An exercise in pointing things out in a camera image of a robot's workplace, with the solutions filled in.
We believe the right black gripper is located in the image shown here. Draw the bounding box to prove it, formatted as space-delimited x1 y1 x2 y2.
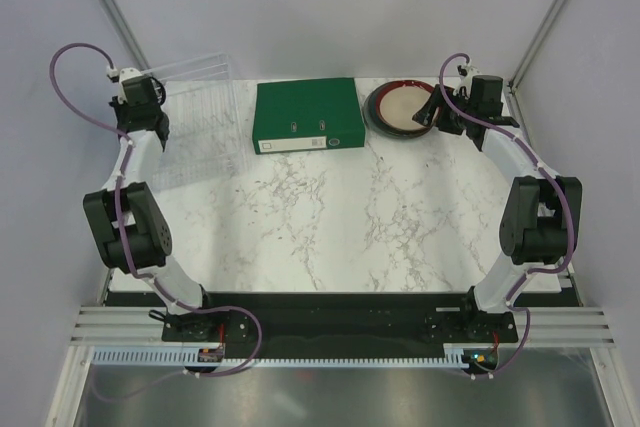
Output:
412 84 476 136

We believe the black red cream plate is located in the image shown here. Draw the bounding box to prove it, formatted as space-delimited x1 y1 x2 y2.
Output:
375 79 434 131

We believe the dark teal plate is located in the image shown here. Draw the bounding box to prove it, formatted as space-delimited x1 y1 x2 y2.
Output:
369 86 431 140

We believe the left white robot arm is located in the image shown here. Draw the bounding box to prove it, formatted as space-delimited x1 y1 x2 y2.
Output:
83 68 220 340

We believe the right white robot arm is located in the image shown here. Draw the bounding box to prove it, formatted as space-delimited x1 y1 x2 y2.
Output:
413 70 583 341

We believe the clear plastic dish rack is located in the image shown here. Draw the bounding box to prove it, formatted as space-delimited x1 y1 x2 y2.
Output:
145 53 246 191

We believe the green lever arch binder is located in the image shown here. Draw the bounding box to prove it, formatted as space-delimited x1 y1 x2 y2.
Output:
252 77 366 155

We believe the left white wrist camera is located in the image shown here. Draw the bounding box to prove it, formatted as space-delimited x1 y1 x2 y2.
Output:
106 66 144 101

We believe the left aluminium frame post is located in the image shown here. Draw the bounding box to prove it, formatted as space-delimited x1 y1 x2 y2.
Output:
98 0 150 70

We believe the aluminium frame post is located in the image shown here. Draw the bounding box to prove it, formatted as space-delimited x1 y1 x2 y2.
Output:
507 0 570 95
98 0 150 70

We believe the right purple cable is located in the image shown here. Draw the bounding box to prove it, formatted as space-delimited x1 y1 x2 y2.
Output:
439 52 576 381

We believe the right aluminium frame post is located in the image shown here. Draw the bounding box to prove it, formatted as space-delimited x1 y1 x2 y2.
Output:
507 0 570 95

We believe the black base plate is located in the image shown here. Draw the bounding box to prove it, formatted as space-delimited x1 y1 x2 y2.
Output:
104 289 584 362

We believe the white slotted cable duct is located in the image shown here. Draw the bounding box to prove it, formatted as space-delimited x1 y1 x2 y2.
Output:
92 346 499 368

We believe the aluminium front rail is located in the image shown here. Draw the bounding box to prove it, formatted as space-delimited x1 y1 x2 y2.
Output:
48 294 639 426

